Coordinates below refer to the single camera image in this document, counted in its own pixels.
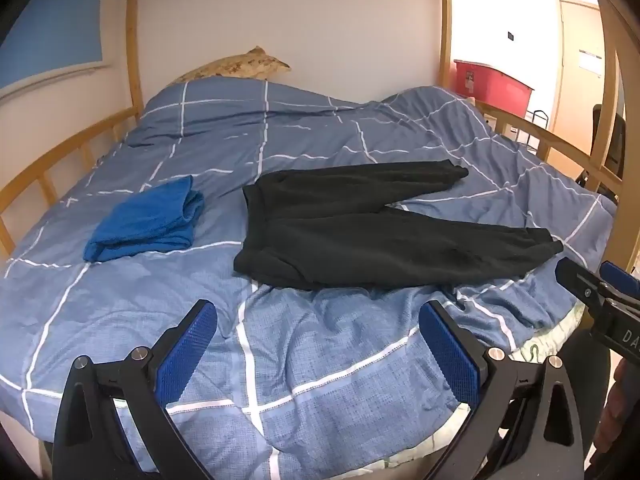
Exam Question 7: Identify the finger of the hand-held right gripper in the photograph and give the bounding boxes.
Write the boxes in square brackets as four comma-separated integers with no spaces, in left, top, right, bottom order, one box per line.
[555,257,608,316]
[600,261,640,306]

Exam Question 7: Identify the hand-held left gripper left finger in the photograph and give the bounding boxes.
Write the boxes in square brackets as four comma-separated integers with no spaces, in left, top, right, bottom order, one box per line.
[52,300,218,480]

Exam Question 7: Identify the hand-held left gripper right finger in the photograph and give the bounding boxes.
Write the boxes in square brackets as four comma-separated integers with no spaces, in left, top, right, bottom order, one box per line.
[419,301,585,480]

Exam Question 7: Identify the black pants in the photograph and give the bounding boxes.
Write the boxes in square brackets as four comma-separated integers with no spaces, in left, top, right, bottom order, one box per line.
[233,159,565,291]

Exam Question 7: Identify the person's right hand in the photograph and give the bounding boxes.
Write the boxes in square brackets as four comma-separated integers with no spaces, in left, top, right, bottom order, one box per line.
[600,360,640,461]

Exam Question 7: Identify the white patterned bed sheet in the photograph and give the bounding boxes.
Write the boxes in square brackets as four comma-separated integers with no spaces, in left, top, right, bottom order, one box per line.
[350,305,586,476]

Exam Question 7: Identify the black office chair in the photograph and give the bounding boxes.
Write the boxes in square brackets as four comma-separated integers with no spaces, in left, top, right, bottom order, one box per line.
[592,104,627,181]

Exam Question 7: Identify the blue folded towel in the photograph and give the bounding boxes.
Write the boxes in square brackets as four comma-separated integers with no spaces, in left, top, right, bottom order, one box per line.
[82,175,206,263]

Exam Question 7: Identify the beige door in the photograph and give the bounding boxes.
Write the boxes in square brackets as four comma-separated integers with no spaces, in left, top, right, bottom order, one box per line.
[552,0,608,146]

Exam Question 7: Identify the red storage bin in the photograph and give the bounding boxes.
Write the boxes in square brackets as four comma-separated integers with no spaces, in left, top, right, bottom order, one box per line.
[454,59,536,121]

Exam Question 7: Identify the white paper sheet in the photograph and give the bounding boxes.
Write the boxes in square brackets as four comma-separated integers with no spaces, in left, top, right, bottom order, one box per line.
[577,49,603,77]

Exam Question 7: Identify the blue checked duvet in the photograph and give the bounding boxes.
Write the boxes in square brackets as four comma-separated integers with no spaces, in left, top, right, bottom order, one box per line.
[0,80,618,476]

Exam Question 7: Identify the beige patterned pillow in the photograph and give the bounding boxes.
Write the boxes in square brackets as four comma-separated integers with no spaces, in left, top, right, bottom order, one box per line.
[167,46,292,85]

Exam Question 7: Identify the wooden bunk bed frame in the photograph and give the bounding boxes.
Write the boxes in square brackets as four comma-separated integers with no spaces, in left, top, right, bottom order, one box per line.
[0,0,640,311]

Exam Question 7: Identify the blue wall panel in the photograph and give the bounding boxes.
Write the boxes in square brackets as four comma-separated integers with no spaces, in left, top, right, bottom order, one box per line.
[0,0,106,91]

